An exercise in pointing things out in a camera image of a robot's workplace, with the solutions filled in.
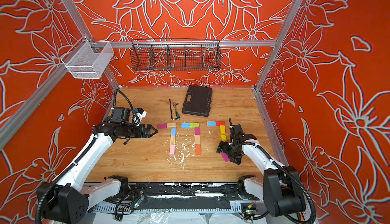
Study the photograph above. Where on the white wire basket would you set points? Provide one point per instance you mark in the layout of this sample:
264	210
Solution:
87	62

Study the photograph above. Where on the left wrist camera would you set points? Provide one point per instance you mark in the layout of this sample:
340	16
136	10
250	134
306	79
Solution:
138	115

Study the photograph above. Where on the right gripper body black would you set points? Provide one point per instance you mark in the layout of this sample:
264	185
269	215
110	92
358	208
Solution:
232	151

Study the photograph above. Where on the natural wood block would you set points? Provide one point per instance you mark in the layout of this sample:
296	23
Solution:
171	125
172	140
197	139

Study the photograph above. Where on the black hex key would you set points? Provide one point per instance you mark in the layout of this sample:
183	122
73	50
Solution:
171	112

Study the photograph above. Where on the pink block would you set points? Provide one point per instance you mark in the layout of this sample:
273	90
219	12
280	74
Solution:
172	150

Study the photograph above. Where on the black plastic tool case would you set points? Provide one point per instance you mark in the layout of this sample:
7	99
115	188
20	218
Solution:
197	101

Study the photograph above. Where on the orange block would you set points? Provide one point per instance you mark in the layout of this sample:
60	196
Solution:
198	149

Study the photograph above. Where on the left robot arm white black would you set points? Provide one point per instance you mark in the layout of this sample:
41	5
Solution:
66	199

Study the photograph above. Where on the red block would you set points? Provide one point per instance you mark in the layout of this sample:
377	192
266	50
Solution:
220	123

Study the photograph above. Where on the green block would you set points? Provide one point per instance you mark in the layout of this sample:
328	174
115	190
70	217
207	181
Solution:
194	125

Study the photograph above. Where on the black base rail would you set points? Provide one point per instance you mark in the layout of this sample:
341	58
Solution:
223	190

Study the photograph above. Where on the black wire basket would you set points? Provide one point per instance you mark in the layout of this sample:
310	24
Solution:
176	55

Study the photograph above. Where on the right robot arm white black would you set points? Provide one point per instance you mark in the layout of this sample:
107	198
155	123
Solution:
281	189

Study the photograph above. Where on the green handled ratchet wrench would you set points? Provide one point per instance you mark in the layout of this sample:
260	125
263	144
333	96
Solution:
176	112

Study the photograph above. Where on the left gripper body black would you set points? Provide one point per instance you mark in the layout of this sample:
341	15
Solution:
133	130

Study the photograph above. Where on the light blue block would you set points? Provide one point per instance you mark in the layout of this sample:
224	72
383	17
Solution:
185	125
211	123

